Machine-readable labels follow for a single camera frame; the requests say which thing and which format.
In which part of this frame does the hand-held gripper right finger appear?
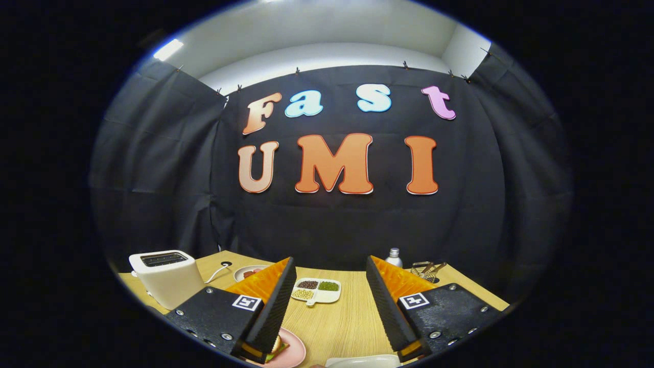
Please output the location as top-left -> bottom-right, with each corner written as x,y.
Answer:
365,256 -> 504,363

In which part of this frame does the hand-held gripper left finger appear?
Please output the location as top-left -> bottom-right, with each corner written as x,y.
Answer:
163,257 -> 297,364

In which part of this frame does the green lettuce leaf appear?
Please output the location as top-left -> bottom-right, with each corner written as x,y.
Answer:
265,342 -> 290,362

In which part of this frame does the pink plate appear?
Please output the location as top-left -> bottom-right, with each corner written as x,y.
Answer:
245,328 -> 307,368

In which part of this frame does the white divided dish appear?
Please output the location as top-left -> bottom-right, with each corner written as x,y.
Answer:
291,278 -> 341,307

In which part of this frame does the round grey plate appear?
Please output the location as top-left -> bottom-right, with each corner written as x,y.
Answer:
233,265 -> 269,283

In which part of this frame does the white rectangular tray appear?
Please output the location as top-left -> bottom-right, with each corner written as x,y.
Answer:
325,354 -> 401,368

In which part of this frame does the black backdrop cloth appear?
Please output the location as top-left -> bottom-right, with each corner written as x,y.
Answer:
89,43 -> 575,302

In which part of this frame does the white toaster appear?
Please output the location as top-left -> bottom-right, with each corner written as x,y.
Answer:
129,250 -> 205,310

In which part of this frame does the ceiling light panel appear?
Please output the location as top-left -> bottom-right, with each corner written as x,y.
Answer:
153,39 -> 184,61

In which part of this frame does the metal wire cutlery basket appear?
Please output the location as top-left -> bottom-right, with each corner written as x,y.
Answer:
410,262 -> 448,283

